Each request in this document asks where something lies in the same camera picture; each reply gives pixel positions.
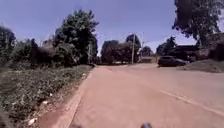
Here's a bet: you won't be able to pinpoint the clump of trees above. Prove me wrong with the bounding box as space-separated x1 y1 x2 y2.
100 33 155 65

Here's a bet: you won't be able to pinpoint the utility pole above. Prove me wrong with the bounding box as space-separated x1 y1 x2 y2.
130 33 137 65

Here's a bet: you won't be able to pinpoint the red brick path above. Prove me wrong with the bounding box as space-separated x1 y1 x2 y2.
66 64 224 128

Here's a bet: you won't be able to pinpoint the large leafy tree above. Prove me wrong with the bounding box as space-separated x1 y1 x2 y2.
53 9 100 66

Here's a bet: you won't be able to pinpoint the small tree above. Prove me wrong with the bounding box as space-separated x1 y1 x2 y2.
155 36 178 57

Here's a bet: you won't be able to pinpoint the flush path edging strip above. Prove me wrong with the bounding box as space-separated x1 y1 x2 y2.
49 69 94 128

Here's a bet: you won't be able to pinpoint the dark car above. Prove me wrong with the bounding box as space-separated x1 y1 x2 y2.
157 55 188 68

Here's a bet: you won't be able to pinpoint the low dark building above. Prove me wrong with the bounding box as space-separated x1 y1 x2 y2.
168 44 201 62

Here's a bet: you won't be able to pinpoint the reddish asphalt road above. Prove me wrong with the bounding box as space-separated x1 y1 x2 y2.
106 63 224 113

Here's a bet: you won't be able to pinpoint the weedy grass verge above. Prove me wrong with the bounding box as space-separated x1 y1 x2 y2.
0 63 96 128

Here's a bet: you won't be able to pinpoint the dark green bushes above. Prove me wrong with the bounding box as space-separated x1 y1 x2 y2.
0 25 56 70

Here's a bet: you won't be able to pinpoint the dirt mound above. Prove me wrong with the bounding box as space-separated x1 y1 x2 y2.
181 58 224 74

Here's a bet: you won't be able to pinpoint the tall dark tree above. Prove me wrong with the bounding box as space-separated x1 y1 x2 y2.
172 0 224 48

